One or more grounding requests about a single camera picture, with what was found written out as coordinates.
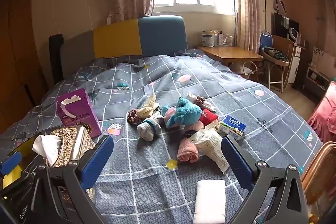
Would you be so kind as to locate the black monitor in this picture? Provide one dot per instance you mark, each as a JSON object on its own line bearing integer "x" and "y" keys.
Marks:
{"x": 280, "y": 26}

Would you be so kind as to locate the pink cloth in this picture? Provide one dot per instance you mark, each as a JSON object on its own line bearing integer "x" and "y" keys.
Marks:
{"x": 324, "y": 113}

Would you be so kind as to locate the small white fan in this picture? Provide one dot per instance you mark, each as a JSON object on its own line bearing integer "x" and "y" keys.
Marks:
{"x": 293, "y": 34}

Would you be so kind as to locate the red plush cloth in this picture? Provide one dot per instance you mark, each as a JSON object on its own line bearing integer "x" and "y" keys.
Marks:
{"x": 210, "y": 116}

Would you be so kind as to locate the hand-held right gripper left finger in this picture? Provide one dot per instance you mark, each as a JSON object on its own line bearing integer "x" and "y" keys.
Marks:
{"x": 97, "y": 161}

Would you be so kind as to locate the blue white tissue pack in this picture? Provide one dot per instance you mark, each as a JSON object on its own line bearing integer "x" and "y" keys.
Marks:
{"x": 232, "y": 127}

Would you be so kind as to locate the grey yellow blue headboard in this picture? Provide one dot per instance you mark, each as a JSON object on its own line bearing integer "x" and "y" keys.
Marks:
{"x": 118, "y": 37}

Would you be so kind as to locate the blue plush toy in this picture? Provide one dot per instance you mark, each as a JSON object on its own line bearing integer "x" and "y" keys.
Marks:
{"x": 186, "y": 112}

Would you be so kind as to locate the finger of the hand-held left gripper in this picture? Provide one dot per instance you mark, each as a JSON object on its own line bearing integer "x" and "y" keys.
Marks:
{"x": 10, "y": 162}

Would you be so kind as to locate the brown scrunchie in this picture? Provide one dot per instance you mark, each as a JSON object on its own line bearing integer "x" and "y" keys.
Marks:
{"x": 200, "y": 100}
{"x": 132, "y": 116}

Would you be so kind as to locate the wooden bedside table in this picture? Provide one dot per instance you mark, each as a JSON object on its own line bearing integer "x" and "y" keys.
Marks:
{"x": 231, "y": 53}

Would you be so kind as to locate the pink towel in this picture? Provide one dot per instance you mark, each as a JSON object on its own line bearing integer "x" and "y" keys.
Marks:
{"x": 187, "y": 151}

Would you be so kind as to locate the plain white tissue pack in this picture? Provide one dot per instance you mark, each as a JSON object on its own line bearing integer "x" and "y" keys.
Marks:
{"x": 210, "y": 200}

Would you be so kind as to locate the wooden board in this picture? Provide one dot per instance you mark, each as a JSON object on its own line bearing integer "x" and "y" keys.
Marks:
{"x": 286, "y": 48}

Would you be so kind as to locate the white sock blue band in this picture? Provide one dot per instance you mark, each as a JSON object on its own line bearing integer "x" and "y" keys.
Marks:
{"x": 148, "y": 130}

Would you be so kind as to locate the white plastic packet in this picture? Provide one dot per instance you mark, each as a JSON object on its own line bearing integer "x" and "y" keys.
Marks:
{"x": 210, "y": 145}

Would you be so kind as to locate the blue chair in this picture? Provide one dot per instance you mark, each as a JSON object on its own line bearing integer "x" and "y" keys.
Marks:
{"x": 266, "y": 39}

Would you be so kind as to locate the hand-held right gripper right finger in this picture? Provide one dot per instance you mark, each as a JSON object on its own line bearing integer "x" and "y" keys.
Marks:
{"x": 236, "y": 163}

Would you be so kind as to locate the purple tissue box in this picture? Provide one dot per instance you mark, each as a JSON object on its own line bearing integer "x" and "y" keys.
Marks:
{"x": 78, "y": 113}

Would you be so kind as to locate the black rolled mat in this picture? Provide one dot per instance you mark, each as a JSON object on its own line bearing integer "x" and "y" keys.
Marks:
{"x": 55, "y": 56}

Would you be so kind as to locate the rattan chair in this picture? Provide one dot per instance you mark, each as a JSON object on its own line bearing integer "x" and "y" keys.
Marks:
{"x": 319, "y": 174}

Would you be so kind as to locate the gold tin box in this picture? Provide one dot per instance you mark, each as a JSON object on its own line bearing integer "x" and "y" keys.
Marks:
{"x": 11, "y": 178}

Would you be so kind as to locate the beige cloth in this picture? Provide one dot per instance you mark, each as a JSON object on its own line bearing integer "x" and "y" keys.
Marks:
{"x": 148, "y": 107}

